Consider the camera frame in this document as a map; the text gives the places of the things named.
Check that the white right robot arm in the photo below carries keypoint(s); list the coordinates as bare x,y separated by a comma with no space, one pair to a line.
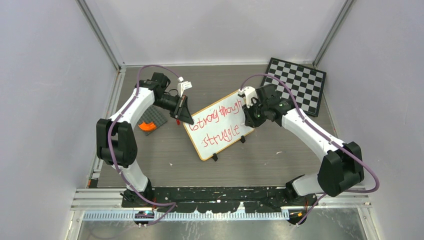
340,167

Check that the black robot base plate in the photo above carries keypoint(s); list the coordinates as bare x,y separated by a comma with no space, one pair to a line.
218,200

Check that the white whiteboard orange frame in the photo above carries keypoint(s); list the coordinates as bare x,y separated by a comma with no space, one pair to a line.
217,126

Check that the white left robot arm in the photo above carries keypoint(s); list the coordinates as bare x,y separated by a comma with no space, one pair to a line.
115,140

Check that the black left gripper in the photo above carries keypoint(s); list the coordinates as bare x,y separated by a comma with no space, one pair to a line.
181,111

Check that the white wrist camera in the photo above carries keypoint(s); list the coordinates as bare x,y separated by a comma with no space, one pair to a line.
249,96
182,86

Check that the aluminium rail frame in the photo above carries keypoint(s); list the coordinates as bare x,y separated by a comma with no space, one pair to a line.
104,204

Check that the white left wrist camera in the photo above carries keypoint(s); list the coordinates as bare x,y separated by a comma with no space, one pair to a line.
182,86

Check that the orange curved block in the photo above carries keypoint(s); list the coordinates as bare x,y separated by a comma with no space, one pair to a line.
147,127

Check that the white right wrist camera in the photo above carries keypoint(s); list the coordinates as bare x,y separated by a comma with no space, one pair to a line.
249,96

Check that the grey studded building plate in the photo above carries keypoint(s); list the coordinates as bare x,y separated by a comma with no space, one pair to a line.
152,114

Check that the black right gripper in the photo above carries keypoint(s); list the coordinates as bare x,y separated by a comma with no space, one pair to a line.
250,120

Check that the black white checkerboard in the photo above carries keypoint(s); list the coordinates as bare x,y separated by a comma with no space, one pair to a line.
305,83

